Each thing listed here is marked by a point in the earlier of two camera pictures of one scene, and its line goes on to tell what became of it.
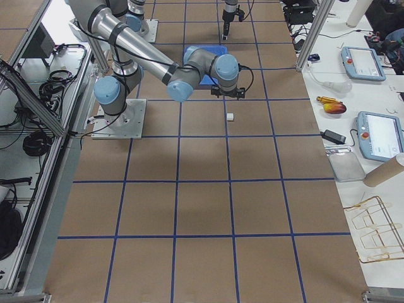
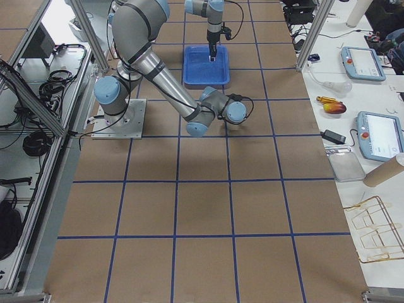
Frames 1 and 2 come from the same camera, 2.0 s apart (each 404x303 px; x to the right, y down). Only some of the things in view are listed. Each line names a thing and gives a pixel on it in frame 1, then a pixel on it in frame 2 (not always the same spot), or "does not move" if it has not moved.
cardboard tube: x=382 y=173 does not move
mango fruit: x=334 y=108 does not move
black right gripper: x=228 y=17 to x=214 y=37
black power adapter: x=333 y=136 does not move
